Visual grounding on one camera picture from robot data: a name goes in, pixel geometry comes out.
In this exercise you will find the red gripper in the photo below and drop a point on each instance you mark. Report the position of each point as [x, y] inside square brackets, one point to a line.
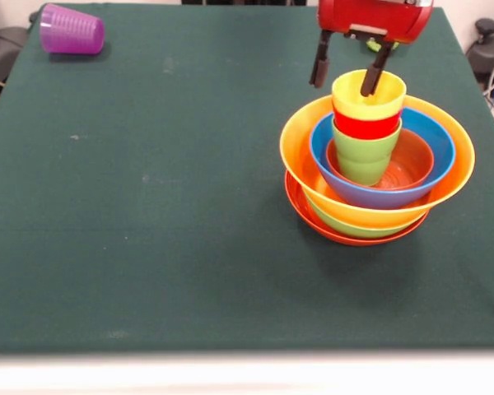
[370, 16]

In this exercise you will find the lime green plastic cup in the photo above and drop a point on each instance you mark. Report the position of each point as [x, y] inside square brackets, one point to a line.
[372, 44]

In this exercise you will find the yellow plastic cup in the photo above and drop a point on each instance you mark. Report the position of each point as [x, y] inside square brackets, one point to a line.
[389, 98]

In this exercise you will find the red plastic cup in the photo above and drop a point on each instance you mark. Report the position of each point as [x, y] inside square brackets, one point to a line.
[366, 127]

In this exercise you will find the large orange plastic bowl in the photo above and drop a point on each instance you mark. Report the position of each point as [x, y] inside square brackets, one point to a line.
[296, 148]

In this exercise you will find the small red plastic bowl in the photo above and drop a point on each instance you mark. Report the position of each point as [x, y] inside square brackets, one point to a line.
[416, 160]

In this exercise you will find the blue plastic bowl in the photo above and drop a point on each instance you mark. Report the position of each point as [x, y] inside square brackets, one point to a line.
[440, 140]

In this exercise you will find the green plastic bowl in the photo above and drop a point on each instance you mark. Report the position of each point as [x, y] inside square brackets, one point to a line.
[354, 230]

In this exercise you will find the purple plastic cup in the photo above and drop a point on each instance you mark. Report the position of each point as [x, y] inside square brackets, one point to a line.
[72, 31]

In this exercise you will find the black rounded stand foot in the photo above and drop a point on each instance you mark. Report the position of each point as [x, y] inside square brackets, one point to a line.
[4, 53]
[487, 45]

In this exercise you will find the wide red plastic bowl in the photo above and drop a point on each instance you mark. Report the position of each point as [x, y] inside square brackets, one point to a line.
[298, 201]

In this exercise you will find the dark green tablecloth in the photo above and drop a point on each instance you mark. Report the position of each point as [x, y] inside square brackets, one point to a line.
[148, 247]

